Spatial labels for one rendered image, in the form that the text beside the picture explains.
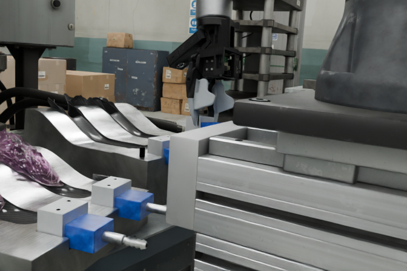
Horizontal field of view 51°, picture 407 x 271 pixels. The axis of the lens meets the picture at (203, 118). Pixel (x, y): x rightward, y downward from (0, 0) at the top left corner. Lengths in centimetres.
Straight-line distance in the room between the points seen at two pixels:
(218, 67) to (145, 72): 700
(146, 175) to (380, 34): 49
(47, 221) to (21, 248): 5
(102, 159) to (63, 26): 91
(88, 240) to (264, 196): 22
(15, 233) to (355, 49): 41
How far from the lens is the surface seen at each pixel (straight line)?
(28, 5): 158
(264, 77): 463
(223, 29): 85
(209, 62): 84
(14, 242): 53
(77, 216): 54
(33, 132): 98
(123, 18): 877
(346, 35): 37
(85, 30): 935
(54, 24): 163
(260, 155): 38
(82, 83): 538
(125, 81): 806
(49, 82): 485
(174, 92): 766
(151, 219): 72
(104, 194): 61
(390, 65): 33
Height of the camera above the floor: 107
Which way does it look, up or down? 8 degrees down
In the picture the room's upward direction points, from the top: 4 degrees clockwise
